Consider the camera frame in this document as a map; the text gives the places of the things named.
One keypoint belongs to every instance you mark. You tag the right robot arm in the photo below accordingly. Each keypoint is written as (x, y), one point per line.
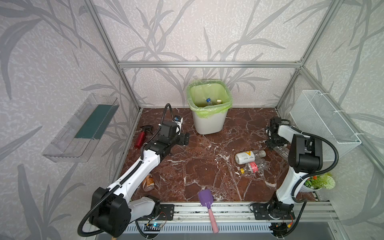
(305, 158)

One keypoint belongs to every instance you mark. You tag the artificial flower pot plant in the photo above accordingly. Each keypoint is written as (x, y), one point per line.
(315, 183)

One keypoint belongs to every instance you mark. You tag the aluminium front rail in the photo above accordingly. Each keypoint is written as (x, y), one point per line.
(226, 212)

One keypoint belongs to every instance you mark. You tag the purple pink silicone spatula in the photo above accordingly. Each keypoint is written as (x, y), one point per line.
(206, 199)

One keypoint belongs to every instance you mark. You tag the white trash bin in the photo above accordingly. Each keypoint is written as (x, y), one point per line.
(211, 125)

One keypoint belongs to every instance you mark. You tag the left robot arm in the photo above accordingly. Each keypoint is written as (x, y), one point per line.
(112, 209)

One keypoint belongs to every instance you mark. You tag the white yellow label bottle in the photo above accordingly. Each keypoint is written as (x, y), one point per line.
(249, 156)

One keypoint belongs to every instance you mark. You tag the clear bottle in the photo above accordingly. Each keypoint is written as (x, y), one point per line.
(282, 151)

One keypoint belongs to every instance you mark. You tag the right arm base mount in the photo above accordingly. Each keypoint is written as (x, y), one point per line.
(261, 211)

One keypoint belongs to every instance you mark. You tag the green bin liner bag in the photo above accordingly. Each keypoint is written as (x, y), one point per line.
(209, 97)

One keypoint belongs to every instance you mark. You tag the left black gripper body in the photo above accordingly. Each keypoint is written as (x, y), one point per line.
(183, 139)

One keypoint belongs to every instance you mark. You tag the red spray bottle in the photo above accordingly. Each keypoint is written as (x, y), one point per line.
(145, 130)

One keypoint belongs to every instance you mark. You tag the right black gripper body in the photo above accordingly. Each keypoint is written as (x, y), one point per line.
(271, 143)

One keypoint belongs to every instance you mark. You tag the white wire mesh basket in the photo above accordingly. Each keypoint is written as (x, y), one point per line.
(313, 113)

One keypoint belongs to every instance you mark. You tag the pink label yellow cap bottle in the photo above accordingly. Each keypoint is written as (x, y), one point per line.
(255, 167)

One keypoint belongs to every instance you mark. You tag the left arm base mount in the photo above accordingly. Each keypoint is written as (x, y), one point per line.
(163, 212)

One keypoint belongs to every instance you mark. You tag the clear acrylic wall shelf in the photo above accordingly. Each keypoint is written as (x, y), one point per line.
(78, 139)

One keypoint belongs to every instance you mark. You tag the brown coffee bottle lying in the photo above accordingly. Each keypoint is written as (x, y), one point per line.
(148, 184)

